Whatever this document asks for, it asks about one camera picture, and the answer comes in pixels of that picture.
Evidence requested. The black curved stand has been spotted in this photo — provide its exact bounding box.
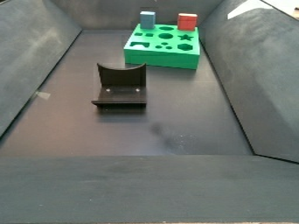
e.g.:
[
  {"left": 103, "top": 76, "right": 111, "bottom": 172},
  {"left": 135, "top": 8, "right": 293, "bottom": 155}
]
[{"left": 91, "top": 64, "right": 147, "bottom": 107}]

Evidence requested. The green foam shape-sorter block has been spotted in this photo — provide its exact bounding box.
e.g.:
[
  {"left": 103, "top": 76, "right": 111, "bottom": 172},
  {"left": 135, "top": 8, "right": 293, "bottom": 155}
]
[{"left": 125, "top": 24, "right": 201, "bottom": 69}]

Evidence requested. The salmon red rounded block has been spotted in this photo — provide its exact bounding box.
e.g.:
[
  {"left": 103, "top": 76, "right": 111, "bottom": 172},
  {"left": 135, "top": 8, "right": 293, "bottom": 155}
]
[{"left": 178, "top": 13, "right": 198, "bottom": 31}]

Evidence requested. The blue rectangular block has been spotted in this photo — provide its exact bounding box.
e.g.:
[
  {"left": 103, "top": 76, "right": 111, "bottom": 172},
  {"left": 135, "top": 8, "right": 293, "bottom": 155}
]
[{"left": 141, "top": 11, "right": 155, "bottom": 29}]

